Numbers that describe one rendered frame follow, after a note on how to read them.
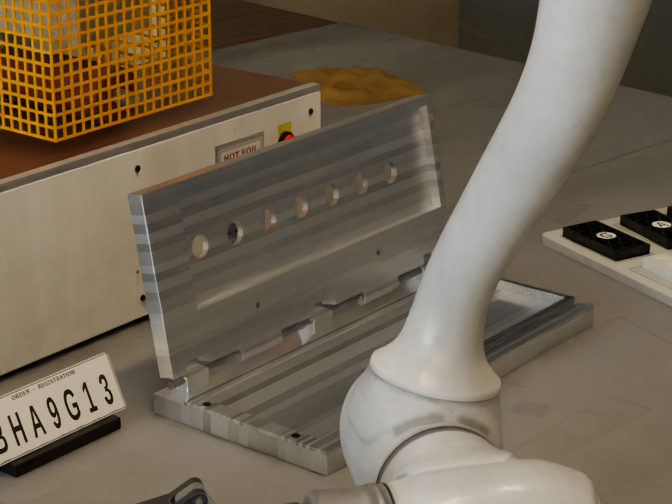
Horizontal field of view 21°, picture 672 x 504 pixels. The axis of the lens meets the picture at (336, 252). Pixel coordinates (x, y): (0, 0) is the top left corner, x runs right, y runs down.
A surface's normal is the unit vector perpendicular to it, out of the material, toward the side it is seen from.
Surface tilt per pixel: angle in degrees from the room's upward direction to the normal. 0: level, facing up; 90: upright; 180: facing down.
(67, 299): 90
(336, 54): 0
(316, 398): 0
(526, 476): 12
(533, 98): 93
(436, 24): 90
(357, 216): 79
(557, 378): 0
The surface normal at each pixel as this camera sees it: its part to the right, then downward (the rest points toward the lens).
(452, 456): -0.11, -0.97
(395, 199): 0.77, 0.03
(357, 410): -0.92, -0.24
